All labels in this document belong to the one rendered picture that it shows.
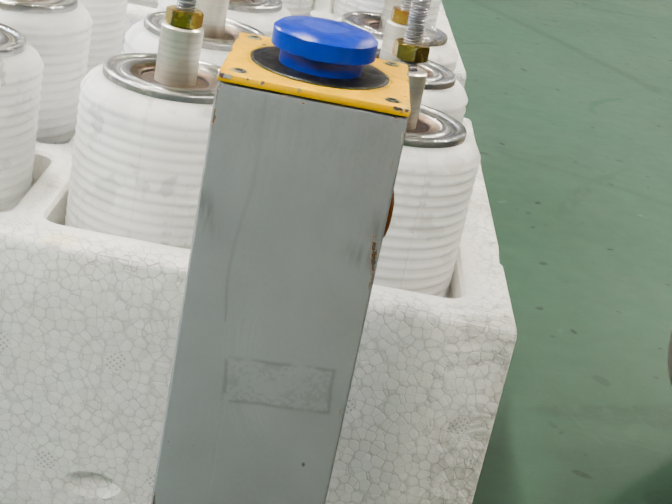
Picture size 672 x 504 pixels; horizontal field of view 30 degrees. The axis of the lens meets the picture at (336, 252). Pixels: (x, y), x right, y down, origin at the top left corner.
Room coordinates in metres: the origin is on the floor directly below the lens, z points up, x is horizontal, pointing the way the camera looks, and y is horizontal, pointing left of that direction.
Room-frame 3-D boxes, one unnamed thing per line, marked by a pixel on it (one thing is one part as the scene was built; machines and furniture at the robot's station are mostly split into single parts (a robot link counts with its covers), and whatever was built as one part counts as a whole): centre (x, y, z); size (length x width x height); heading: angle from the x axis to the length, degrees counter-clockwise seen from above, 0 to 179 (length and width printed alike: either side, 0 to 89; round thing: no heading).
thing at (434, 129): (0.64, -0.02, 0.25); 0.08 x 0.08 x 0.01
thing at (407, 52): (0.64, -0.02, 0.29); 0.02 x 0.02 x 0.01; 74
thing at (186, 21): (0.64, 0.10, 0.29); 0.02 x 0.02 x 0.01; 30
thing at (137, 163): (0.64, 0.10, 0.16); 0.10 x 0.10 x 0.18
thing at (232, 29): (0.75, 0.10, 0.25); 0.08 x 0.08 x 0.01
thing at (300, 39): (0.47, 0.02, 0.32); 0.04 x 0.04 x 0.02
